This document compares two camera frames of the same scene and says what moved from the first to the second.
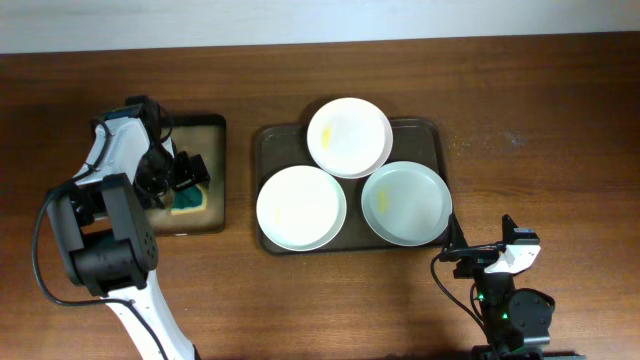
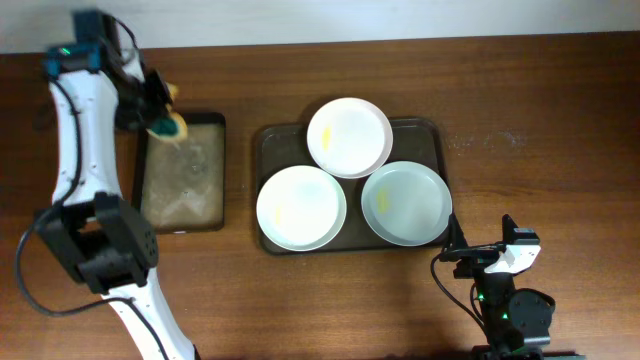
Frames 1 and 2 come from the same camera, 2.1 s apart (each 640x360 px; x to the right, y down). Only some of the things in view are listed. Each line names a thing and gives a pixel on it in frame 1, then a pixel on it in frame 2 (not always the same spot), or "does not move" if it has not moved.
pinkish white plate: (349, 138) does not move
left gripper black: (193, 175) to (157, 83)
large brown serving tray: (283, 145) does not move
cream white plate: (301, 208) does not move
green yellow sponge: (189, 200) to (173, 126)
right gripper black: (475, 260) does not move
